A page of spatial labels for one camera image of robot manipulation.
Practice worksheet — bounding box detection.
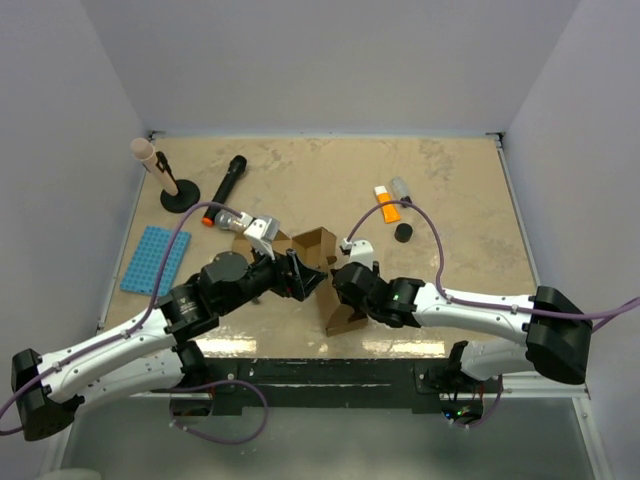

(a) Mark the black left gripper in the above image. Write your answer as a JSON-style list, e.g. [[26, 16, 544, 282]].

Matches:
[[219, 240, 327, 316]]

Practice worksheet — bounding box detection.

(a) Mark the taped cardboard box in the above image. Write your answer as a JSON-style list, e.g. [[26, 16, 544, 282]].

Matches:
[[230, 226, 340, 271]]

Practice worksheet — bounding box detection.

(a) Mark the small cardboard box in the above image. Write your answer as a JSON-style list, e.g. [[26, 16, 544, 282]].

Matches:
[[315, 280, 368, 337]]

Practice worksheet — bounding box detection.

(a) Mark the small black round cap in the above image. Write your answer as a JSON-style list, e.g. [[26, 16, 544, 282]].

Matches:
[[394, 223, 414, 243]]

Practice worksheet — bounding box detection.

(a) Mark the orange tube white cap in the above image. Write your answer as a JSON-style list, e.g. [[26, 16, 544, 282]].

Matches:
[[374, 185, 401, 224]]

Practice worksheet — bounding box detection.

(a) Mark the small clear black-capped bottle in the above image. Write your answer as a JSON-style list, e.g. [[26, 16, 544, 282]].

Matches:
[[390, 176, 413, 208]]

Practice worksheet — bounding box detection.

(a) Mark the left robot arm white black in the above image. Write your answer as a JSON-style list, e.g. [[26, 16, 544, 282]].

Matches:
[[10, 249, 327, 442]]

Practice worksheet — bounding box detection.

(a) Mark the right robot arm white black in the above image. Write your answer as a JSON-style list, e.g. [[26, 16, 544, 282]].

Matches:
[[332, 262, 593, 393]]

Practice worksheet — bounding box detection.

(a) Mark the silver glitter microphone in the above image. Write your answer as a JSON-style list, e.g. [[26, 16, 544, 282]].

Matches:
[[214, 210, 251, 232]]

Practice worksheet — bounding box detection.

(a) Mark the black microphone orange end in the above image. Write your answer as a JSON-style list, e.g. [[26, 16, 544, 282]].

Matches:
[[201, 155, 248, 227]]

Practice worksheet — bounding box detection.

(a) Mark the blue studded building plate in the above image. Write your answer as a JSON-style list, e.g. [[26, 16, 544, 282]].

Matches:
[[120, 226, 191, 297]]

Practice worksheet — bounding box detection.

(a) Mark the beige microphone on stand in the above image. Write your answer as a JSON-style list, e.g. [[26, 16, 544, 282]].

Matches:
[[130, 137, 179, 197]]

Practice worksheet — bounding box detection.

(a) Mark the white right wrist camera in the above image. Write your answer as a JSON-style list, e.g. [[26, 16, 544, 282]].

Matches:
[[339, 238, 375, 270]]

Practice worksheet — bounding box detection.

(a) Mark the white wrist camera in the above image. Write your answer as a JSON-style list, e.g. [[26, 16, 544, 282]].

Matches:
[[242, 215, 280, 260], [339, 238, 375, 270]]

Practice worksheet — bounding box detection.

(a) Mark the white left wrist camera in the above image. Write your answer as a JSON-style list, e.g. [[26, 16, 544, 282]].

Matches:
[[242, 215, 280, 260]]

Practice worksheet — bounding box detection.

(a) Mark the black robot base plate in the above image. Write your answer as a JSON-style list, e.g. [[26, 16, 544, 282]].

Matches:
[[149, 356, 506, 416]]

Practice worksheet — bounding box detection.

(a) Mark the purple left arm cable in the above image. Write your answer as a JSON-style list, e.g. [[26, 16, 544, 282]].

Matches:
[[0, 201, 271, 443]]

